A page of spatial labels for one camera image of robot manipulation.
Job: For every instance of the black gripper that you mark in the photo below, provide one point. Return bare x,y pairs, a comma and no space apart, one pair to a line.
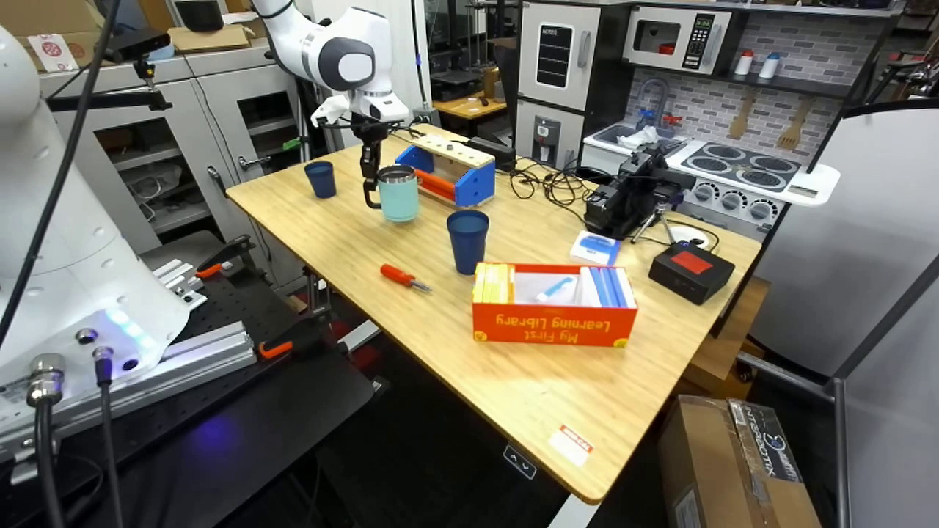
368,133

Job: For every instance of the white toy stove top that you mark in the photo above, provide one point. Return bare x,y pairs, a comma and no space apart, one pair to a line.
752,180

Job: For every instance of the black camera device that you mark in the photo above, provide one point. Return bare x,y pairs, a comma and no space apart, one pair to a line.
631,193

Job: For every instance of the white toy oven tower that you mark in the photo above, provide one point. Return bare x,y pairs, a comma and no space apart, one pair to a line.
559,69

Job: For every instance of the aluminium mounting rail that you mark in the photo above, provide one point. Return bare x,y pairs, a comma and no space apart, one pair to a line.
164,375

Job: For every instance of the white red table sticker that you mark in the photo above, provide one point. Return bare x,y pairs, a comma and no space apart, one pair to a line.
569,443

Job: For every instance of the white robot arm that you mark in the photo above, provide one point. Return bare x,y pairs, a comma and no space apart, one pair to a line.
327,48

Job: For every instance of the white toy microwave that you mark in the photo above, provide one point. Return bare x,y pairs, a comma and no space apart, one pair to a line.
676,38

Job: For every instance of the brown cardboard box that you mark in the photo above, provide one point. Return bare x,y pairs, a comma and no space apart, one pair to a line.
733,469

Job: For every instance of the black box red top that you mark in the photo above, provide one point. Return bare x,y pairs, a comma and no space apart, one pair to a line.
689,271

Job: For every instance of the rolling whiteboard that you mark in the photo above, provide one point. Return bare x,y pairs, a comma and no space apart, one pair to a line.
861,273

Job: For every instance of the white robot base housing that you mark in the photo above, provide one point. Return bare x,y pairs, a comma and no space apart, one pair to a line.
67,243

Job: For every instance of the grey metal cabinet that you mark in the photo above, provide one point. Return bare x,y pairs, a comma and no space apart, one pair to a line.
185,135

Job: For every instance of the blue wooden toy toolbox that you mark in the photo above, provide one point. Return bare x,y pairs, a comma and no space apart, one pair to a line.
457,170

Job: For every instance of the orange box of books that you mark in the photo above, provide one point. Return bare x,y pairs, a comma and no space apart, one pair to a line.
546,324

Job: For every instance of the blue plastic cup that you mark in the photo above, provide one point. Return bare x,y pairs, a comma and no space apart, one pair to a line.
320,180
468,243

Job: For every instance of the white toy sink counter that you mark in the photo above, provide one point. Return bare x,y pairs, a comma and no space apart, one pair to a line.
620,148

